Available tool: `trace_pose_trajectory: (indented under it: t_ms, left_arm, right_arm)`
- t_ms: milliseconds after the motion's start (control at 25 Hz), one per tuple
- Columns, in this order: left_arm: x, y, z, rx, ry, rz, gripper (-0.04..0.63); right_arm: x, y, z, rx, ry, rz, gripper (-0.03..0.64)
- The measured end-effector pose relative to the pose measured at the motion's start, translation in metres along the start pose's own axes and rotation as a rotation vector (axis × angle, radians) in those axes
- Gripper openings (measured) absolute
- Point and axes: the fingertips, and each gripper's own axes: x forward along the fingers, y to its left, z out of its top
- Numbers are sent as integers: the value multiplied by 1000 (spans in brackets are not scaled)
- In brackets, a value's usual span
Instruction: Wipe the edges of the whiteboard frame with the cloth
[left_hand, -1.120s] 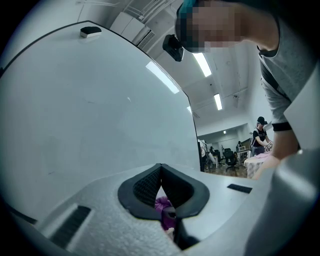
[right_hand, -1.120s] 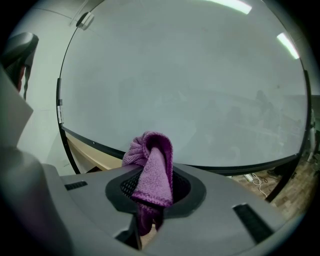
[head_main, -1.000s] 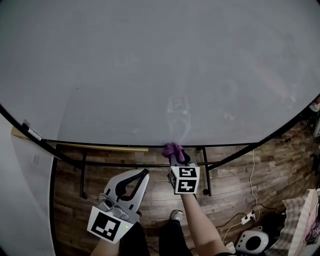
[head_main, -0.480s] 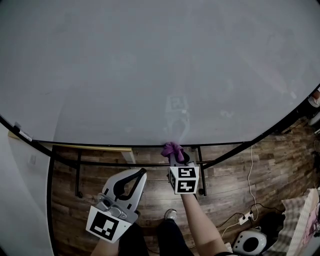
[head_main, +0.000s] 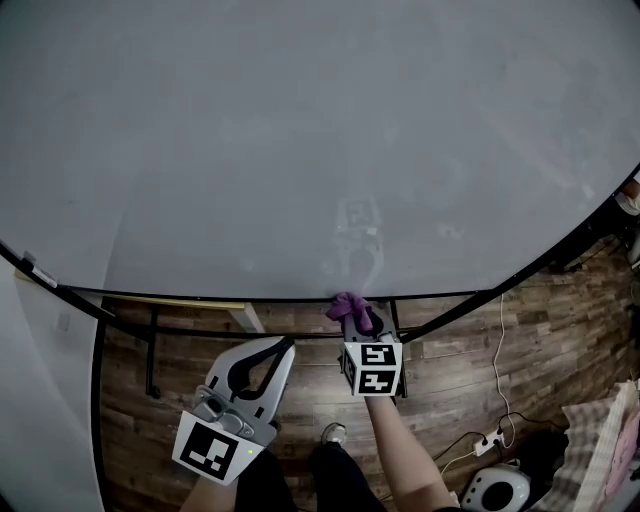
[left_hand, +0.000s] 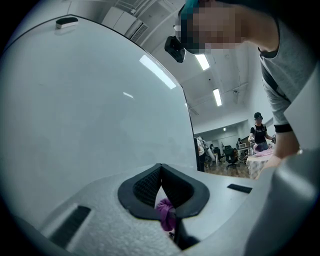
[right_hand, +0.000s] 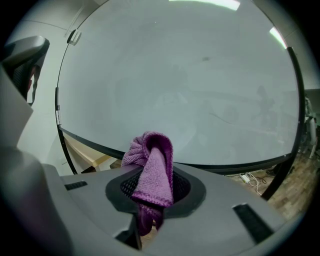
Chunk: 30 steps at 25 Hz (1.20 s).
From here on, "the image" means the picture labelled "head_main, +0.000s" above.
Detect person's right shoe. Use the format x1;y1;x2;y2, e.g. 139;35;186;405
320;422;348;446

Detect checked blanket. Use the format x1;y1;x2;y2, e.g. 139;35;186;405
542;382;640;512

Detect white marker pen black cap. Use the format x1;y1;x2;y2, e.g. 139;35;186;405
19;252;59;289

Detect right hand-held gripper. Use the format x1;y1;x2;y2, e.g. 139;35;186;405
339;312;404;399

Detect black floor cable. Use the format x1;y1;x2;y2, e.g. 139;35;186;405
432;410;569;464

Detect purple cloth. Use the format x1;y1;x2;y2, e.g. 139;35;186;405
325;292;375;336

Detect person's legs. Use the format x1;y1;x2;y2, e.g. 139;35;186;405
239;439;386;512

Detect white rounded device black face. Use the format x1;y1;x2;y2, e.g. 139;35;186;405
459;463;531;511

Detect cream round panel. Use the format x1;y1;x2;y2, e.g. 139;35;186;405
584;379;640;512

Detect whiteboard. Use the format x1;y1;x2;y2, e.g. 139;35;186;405
0;0;640;401

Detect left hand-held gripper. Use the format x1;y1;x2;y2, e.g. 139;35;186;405
172;335;297;486

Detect person's left forearm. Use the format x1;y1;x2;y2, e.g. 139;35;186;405
179;474;236;512

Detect white power strip with cable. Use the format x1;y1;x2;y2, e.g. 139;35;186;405
439;293;516;476

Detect wooden table white legs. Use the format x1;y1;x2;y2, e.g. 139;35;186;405
14;272;266;334

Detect person's right forearm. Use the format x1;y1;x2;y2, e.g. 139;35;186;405
364;394;451;512

